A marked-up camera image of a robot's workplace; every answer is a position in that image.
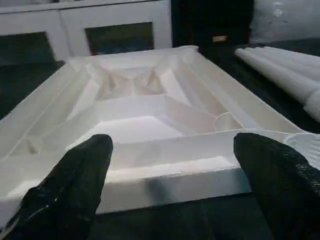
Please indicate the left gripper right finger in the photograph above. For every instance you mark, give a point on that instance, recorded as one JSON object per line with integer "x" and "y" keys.
{"x": 282, "y": 195}

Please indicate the white plastic table top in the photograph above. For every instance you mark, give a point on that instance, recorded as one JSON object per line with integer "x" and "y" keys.
{"x": 155, "y": 105}

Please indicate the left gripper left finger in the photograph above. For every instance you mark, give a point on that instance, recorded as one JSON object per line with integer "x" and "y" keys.
{"x": 62, "y": 200}

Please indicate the black work mat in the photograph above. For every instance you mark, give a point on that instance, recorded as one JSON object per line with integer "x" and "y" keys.
{"x": 175, "y": 220}

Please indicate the white cabinet with glass doors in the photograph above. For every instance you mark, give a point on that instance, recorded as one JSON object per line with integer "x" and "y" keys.
{"x": 70, "y": 20}

